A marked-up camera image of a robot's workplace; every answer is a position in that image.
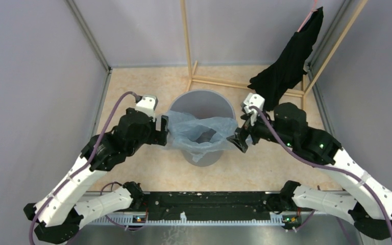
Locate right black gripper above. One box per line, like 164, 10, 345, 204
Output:
226, 108, 295, 153

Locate light blue trash bag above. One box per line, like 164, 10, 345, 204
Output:
165, 110, 238, 166

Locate grey plastic trash bin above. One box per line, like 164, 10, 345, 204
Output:
168, 89, 236, 167

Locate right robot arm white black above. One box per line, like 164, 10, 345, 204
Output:
228, 102, 392, 240

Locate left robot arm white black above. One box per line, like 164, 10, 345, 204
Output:
23, 108, 168, 244

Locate black hanging garment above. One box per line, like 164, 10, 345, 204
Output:
248, 7, 324, 111

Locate wooden clothes rack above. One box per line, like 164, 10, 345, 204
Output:
180, 1, 368, 109

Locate pink clothes hanger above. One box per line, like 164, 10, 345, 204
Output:
297, 0, 318, 32

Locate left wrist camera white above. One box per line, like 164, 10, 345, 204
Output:
135, 94, 158, 122

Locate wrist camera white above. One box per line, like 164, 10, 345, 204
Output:
135, 94, 158, 122
241, 92, 265, 126

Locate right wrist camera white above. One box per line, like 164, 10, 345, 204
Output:
241, 92, 265, 126

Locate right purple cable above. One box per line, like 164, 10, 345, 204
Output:
249, 105, 392, 245

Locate purple cable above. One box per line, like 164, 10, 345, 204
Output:
28, 91, 143, 245
249, 105, 392, 245

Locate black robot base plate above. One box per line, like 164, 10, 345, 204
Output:
112, 191, 313, 223

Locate white slotted cable duct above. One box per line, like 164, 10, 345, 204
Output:
89, 212, 291, 227

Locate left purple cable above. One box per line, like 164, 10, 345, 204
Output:
28, 91, 143, 245

